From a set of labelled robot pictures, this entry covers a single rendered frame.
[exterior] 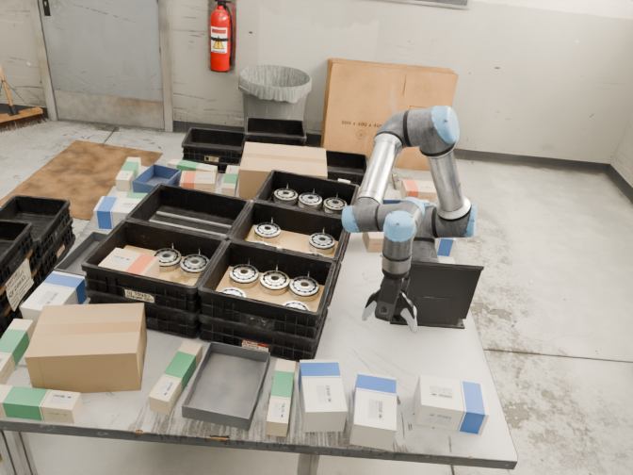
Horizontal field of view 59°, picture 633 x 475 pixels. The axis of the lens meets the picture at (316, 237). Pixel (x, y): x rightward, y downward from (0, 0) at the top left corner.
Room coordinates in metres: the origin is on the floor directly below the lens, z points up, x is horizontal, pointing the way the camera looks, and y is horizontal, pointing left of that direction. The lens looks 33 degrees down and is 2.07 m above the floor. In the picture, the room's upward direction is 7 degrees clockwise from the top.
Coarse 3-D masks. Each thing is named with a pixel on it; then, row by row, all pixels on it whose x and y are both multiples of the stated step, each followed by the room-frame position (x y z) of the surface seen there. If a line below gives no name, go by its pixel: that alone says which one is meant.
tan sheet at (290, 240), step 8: (288, 232) 1.90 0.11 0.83; (248, 240) 1.81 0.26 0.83; (256, 240) 1.82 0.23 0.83; (280, 240) 1.83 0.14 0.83; (288, 240) 1.84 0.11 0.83; (296, 240) 1.85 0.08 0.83; (304, 240) 1.86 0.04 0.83; (288, 248) 1.79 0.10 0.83; (296, 248) 1.80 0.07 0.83; (304, 248) 1.80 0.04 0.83; (328, 256) 1.76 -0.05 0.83
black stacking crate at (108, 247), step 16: (128, 224) 1.69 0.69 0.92; (112, 240) 1.60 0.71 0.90; (128, 240) 1.69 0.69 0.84; (144, 240) 1.69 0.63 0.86; (160, 240) 1.68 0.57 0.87; (176, 240) 1.67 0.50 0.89; (192, 240) 1.66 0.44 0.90; (208, 240) 1.65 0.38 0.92; (96, 256) 1.49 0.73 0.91; (208, 256) 1.65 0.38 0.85; (96, 288) 1.42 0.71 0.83; (112, 288) 1.41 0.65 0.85; (128, 288) 1.40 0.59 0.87; (144, 288) 1.40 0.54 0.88; (160, 288) 1.39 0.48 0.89; (160, 304) 1.39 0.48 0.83; (176, 304) 1.38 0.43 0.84; (192, 304) 1.37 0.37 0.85
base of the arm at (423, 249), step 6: (414, 240) 1.70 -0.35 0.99; (420, 240) 1.69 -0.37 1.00; (426, 240) 1.70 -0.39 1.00; (432, 240) 1.71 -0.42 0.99; (414, 246) 1.68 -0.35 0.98; (420, 246) 1.68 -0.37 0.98; (426, 246) 1.68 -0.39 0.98; (432, 246) 1.70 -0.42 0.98; (414, 252) 1.66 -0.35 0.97; (420, 252) 1.66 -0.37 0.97; (426, 252) 1.66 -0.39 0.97; (432, 252) 1.68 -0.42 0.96; (414, 258) 1.64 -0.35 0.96; (420, 258) 1.63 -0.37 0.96; (426, 258) 1.64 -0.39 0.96; (432, 258) 1.65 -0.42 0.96; (438, 258) 1.68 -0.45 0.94
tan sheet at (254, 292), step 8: (224, 280) 1.55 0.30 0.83; (240, 288) 1.51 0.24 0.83; (248, 288) 1.52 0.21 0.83; (256, 288) 1.52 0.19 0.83; (288, 288) 1.54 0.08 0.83; (320, 288) 1.56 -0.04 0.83; (248, 296) 1.48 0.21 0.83; (256, 296) 1.48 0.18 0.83; (264, 296) 1.49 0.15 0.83; (272, 296) 1.49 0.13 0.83; (280, 296) 1.50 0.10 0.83; (288, 296) 1.50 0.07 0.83; (320, 296) 1.52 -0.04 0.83; (312, 304) 1.47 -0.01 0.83
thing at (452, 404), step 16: (432, 384) 1.21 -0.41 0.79; (448, 384) 1.22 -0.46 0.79; (464, 384) 1.23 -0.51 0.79; (480, 384) 1.24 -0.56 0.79; (416, 400) 1.19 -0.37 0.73; (432, 400) 1.15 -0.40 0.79; (448, 400) 1.16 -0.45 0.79; (464, 400) 1.17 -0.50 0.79; (480, 400) 1.17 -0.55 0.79; (416, 416) 1.14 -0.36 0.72; (432, 416) 1.13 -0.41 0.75; (448, 416) 1.12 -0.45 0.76; (464, 416) 1.12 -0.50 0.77; (480, 416) 1.12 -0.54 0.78; (480, 432) 1.12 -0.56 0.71
